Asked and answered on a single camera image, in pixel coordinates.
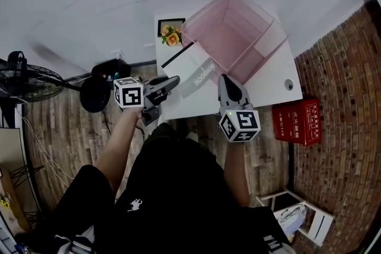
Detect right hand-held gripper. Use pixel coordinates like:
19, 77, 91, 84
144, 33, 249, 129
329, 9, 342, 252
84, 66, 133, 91
217, 74, 262, 143

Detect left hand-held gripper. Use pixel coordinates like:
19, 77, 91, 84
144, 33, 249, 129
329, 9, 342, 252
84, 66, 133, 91
113, 75, 182, 127

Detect pink transparent desk organizer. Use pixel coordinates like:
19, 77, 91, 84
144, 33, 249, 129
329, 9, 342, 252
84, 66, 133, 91
180, 0, 290, 86

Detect person's right forearm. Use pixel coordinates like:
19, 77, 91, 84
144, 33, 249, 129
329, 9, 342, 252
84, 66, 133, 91
223, 139, 251, 208

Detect person's left forearm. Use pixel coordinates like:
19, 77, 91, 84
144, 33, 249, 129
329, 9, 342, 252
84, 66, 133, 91
94, 106, 145, 195

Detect orange artificial flowers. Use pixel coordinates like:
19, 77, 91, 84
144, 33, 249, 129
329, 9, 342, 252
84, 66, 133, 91
161, 24, 183, 47

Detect black bag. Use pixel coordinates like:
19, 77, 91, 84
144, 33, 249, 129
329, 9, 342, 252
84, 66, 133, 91
90, 58, 132, 83

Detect red box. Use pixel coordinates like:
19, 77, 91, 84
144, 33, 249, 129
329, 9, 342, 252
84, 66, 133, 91
271, 98, 323, 147

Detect person's black clothing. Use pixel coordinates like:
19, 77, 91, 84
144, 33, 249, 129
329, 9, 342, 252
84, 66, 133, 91
14, 123, 294, 254

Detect black standing fan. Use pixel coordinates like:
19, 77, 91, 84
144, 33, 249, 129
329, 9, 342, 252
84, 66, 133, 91
0, 51, 112, 114

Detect white framed picture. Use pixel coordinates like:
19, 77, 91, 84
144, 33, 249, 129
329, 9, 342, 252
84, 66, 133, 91
273, 200, 336, 247

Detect wooden board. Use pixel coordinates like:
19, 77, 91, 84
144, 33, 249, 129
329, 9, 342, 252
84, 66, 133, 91
0, 127, 34, 234

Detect black picture frame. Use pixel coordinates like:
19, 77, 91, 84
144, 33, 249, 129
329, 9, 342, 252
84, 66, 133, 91
157, 18, 186, 38

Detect black cable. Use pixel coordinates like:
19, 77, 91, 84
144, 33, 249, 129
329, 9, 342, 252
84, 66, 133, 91
100, 111, 112, 137

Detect white cable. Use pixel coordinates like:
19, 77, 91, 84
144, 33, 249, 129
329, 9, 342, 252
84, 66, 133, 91
13, 96, 76, 189

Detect black wire rack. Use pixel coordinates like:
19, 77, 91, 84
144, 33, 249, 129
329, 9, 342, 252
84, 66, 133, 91
9, 164, 45, 189

